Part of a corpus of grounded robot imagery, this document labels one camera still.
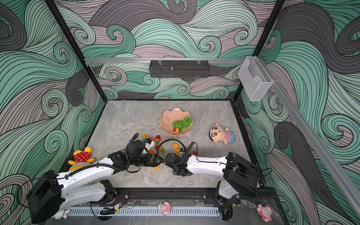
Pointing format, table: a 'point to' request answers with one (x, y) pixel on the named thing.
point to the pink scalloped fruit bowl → (168, 116)
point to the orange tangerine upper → (151, 138)
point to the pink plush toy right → (266, 212)
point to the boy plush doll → (218, 133)
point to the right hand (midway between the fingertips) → (177, 173)
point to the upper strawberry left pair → (157, 139)
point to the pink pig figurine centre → (164, 208)
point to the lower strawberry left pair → (156, 147)
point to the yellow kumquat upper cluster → (175, 145)
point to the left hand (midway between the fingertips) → (159, 159)
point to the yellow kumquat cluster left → (177, 150)
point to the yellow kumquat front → (157, 167)
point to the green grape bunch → (181, 124)
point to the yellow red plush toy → (81, 159)
